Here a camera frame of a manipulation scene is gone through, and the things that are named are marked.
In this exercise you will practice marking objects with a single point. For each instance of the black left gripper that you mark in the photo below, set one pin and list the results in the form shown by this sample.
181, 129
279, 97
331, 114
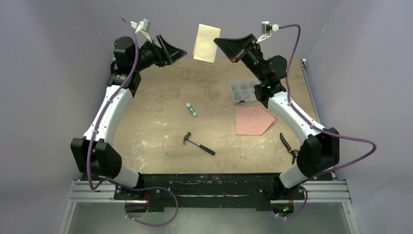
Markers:
172, 54

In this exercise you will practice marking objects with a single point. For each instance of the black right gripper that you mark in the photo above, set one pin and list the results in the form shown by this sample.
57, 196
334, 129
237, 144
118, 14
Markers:
232, 47

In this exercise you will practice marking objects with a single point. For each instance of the white green glue stick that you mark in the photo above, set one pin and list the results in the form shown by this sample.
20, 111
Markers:
191, 109

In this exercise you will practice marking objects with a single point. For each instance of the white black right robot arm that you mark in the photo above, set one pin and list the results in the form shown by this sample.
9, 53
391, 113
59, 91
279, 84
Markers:
319, 150

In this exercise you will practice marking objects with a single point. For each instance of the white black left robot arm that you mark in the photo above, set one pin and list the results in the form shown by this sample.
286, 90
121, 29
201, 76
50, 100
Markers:
93, 152

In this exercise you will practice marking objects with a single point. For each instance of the clear plastic screw organizer box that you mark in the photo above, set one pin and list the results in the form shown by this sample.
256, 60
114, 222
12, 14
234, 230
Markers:
242, 90

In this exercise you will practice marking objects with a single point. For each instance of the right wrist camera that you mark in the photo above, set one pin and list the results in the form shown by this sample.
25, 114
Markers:
267, 28

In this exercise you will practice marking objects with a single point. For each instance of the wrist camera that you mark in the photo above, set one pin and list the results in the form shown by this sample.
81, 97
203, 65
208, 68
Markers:
267, 28
142, 31

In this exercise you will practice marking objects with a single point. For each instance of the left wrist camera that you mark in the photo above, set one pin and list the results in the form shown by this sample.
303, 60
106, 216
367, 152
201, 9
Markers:
142, 31

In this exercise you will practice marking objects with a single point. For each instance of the black handled hammer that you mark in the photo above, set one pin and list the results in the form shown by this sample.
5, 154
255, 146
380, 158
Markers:
206, 149

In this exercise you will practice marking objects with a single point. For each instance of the black handled pliers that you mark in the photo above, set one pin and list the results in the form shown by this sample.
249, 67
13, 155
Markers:
294, 153

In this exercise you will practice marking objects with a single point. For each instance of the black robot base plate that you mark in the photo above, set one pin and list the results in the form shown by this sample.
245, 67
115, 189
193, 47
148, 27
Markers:
252, 191

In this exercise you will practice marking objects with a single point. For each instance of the aluminium frame rail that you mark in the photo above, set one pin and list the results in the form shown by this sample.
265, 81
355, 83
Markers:
194, 145

